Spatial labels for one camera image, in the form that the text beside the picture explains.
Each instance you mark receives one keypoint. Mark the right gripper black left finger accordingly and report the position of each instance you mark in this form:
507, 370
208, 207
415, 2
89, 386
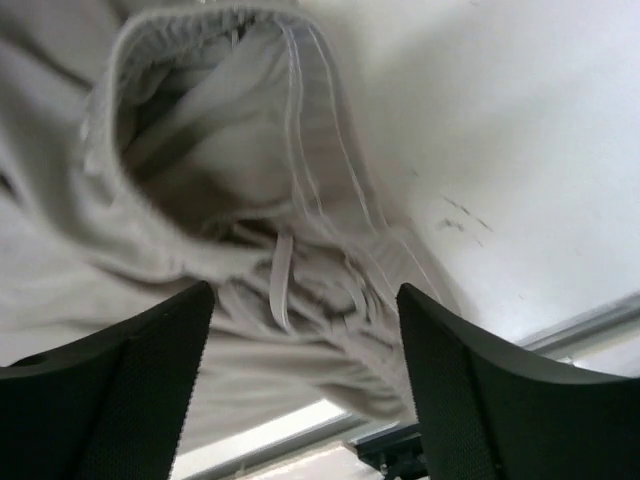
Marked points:
111, 405

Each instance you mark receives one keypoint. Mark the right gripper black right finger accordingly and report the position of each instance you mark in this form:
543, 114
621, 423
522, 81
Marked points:
489, 409

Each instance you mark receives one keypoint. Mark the grey trousers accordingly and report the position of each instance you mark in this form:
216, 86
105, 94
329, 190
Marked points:
150, 145

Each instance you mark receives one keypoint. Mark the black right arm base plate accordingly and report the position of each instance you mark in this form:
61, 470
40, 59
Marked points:
395, 452

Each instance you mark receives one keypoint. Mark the aluminium frame rails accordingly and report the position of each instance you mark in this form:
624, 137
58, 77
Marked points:
297, 445

